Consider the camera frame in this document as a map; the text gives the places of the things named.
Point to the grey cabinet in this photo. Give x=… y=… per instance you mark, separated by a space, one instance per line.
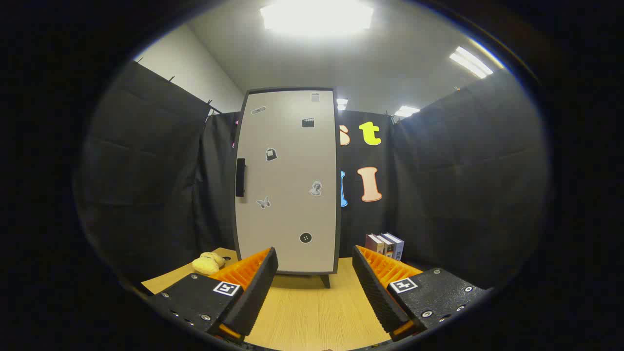
x=338 y=195

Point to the small ceiling light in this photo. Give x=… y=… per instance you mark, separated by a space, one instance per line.
x=407 y=111
x=342 y=104

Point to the long ceiling light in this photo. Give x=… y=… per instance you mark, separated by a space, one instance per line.
x=470 y=62

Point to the black backdrop cloth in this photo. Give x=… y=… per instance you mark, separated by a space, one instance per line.
x=146 y=170

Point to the large ceiling light panel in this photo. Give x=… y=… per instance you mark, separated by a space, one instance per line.
x=317 y=17

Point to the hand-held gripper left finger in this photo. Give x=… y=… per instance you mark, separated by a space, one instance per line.
x=256 y=292

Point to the yellow plush toy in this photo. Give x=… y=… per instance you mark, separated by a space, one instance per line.
x=207 y=264

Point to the maroon book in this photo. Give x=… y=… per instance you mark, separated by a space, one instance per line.
x=373 y=243

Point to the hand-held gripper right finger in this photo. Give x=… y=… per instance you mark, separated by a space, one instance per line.
x=378 y=292

